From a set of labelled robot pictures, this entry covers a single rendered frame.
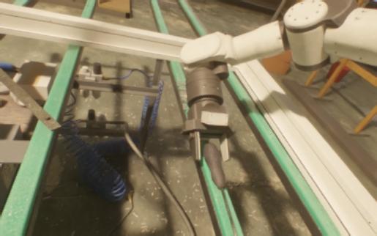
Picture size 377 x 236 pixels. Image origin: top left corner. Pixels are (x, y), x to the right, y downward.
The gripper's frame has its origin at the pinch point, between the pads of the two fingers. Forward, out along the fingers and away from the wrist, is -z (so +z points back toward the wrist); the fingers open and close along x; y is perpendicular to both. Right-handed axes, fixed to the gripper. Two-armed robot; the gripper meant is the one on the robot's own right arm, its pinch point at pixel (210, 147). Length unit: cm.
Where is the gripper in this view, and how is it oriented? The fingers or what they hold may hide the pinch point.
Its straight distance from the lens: 52.6
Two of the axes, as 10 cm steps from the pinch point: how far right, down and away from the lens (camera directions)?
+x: 9.3, 0.7, 3.5
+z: -0.9, -9.1, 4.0
